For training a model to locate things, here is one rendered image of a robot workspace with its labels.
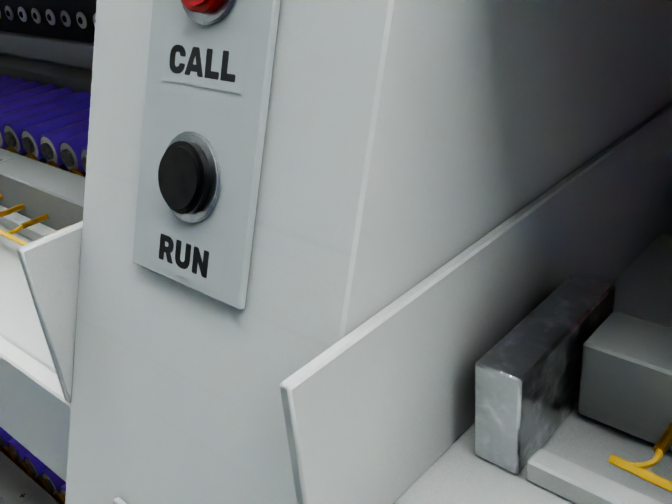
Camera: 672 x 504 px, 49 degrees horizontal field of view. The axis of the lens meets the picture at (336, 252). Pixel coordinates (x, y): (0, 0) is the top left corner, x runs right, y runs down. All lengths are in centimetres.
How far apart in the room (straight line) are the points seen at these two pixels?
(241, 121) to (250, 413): 6
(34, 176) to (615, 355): 25
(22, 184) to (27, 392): 11
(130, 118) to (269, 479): 9
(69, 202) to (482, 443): 19
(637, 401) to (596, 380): 1
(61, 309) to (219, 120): 8
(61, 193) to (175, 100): 15
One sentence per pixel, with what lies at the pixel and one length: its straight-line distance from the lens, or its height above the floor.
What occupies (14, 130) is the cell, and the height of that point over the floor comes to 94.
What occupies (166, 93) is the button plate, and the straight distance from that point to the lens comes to 17.
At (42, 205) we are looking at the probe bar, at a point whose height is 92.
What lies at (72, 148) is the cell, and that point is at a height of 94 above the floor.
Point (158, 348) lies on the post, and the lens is 19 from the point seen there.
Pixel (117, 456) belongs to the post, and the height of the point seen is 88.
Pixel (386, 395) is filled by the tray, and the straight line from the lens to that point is 16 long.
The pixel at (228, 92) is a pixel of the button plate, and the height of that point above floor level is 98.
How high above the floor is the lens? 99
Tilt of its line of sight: 13 degrees down
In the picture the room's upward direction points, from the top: 8 degrees clockwise
